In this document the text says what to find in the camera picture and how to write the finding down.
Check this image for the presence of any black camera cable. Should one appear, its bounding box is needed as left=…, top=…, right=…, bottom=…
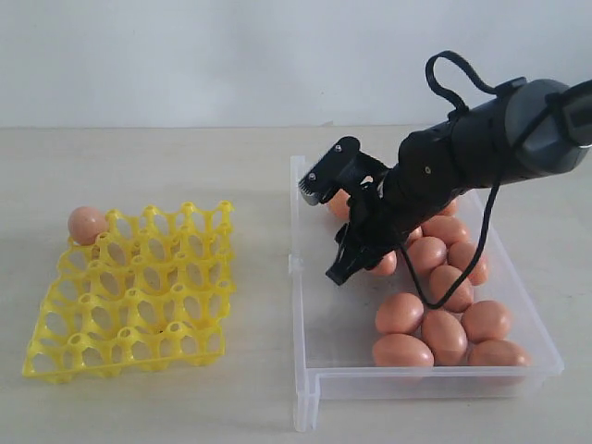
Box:
left=397, top=50, right=556, bottom=310

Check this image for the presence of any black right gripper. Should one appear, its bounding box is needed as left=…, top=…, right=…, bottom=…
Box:
left=326, top=170, right=416, bottom=285

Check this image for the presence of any yellow plastic egg tray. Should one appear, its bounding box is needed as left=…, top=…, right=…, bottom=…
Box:
left=22, top=201, right=236, bottom=384

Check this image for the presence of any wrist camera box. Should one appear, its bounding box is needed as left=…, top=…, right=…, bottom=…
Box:
left=299, top=136, right=389, bottom=206

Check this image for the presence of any clear plastic bin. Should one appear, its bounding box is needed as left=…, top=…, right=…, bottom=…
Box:
left=289, top=155, right=564, bottom=431

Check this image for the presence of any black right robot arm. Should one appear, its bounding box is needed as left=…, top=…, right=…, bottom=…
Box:
left=327, top=80, right=591, bottom=285

